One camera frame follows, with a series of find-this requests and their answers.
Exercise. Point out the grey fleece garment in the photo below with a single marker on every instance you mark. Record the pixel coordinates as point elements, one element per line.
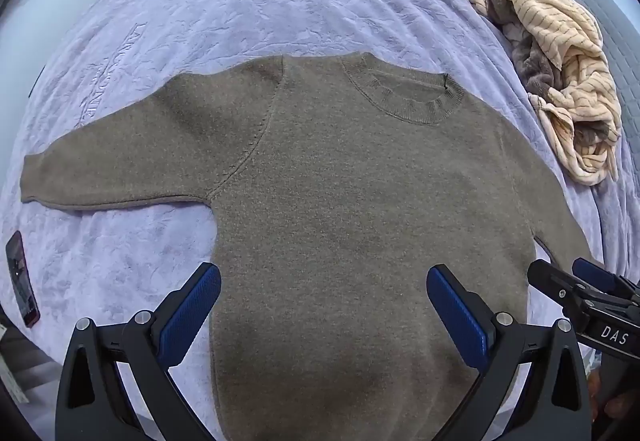
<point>537,66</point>

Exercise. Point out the smartphone with red case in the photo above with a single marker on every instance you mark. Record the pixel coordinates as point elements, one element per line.
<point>20,281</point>

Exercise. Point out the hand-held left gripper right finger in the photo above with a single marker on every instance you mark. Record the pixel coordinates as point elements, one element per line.
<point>457,321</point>

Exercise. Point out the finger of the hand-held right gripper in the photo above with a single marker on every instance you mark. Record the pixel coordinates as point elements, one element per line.
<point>557,286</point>
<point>597,273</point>

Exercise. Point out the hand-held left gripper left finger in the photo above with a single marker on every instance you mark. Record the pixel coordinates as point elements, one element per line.
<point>192,316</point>

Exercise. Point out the beige striped fleece garment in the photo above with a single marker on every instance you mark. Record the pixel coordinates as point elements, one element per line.
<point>560,26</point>

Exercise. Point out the olive brown knit sweater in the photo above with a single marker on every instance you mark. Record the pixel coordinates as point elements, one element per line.
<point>325,221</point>

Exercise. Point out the grey quilted cushion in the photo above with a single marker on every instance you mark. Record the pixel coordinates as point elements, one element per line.
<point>620,51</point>

